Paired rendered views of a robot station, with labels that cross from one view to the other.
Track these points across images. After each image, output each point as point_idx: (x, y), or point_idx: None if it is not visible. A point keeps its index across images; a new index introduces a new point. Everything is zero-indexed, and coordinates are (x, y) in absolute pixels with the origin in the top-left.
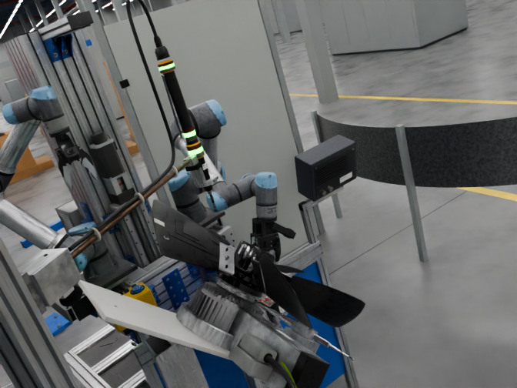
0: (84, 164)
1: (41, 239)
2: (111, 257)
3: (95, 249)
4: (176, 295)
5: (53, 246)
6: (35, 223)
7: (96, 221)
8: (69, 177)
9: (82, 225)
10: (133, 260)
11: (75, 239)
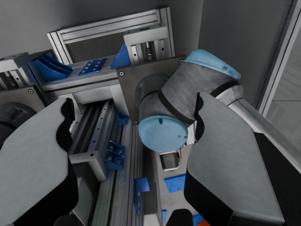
0: (49, 168)
1: (254, 112)
2: (139, 94)
3: (159, 90)
4: (96, 63)
5: (236, 87)
6: None
7: (132, 173)
8: (209, 121)
9: (160, 142)
10: (116, 115)
11: (186, 102)
